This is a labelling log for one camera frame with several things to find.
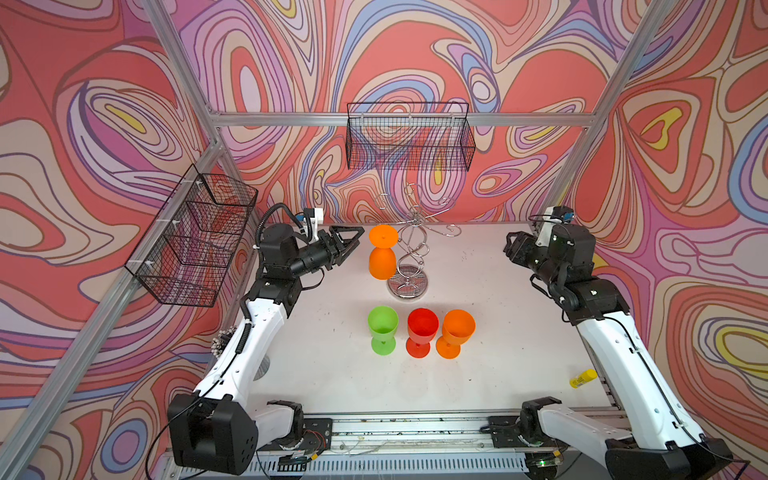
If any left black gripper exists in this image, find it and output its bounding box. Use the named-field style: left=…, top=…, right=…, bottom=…
left=285, top=229, right=362, bottom=282

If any orange wine glass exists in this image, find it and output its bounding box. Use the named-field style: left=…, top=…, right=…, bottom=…
left=436, top=309, right=476, bottom=359
left=368, top=225, right=398, bottom=281

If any green plastic wine glass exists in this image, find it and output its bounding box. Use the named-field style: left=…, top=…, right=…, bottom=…
left=367, top=306, right=399, bottom=356

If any red plastic wine glass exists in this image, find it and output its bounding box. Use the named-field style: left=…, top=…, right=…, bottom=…
left=406, top=308, right=440, bottom=359

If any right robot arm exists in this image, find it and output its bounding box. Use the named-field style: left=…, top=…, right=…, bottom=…
left=503, top=220, right=738, bottom=479

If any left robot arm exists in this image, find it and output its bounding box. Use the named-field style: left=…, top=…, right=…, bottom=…
left=163, top=208, right=365, bottom=475

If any yellow glue stick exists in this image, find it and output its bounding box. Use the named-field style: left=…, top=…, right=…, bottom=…
left=569, top=369, right=599, bottom=389

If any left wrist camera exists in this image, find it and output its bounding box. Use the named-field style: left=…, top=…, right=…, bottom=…
left=302, top=208, right=324, bottom=242

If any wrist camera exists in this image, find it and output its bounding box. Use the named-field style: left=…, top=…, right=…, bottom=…
left=530, top=206, right=575, bottom=247
left=302, top=208, right=324, bottom=242

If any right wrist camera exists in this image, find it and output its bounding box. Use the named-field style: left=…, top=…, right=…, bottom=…
left=530, top=206, right=575, bottom=247

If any chrome wire glass rack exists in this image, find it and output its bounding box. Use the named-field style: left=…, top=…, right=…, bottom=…
left=383, top=183, right=462, bottom=302

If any black wire basket back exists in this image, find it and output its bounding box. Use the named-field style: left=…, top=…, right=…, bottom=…
left=345, top=100, right=476, bottom=172

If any black wire basket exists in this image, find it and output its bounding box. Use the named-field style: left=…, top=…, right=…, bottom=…
left=124, top=165, right=258, bottom=307
left=345, top=100, right=476, bottom=172

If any black wire basket left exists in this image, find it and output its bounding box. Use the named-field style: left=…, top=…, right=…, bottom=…
left=124, top=165, right=258, bottom=307

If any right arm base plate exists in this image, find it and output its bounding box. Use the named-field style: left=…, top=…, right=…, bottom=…
left=479, top=416, right=569, bottom=450

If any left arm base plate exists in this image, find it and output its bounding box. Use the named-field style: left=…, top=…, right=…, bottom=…
left=258, top=416, right=334, bottom=453

